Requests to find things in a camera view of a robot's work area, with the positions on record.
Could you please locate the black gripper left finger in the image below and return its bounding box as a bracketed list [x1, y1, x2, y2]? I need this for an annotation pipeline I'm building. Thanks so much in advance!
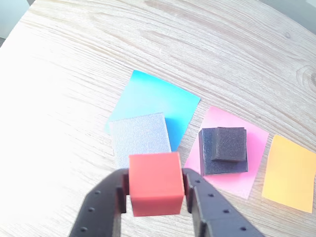
[68, 168, 130, 237]

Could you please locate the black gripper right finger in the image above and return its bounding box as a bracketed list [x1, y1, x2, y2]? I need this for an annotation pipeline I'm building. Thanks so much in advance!
[182, 167, 266, 237]

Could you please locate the small red cube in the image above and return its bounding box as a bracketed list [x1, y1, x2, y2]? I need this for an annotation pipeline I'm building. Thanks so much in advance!
[128, 151, 186, 217]

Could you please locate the small dark cube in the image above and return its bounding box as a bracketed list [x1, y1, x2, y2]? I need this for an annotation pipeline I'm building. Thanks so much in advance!
[211, 126, 248, 163]

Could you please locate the large grey block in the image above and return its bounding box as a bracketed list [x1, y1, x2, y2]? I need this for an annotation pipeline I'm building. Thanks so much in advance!
[108, 112, 172, 170]

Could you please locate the medium dark block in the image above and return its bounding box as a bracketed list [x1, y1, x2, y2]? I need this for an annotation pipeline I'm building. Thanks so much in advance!
[198, 127, 249, 177]

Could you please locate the pink paper sheet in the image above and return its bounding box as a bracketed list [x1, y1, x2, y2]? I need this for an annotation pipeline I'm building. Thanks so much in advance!
[184, 106, 270, 200]

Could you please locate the orange paper sheet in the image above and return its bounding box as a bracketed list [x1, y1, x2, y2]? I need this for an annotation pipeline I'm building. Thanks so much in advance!
[261, 134, 316, 214]

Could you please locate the blue paper sheet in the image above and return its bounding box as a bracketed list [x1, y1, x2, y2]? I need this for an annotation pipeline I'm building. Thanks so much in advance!
[104, 70, 201, 153]

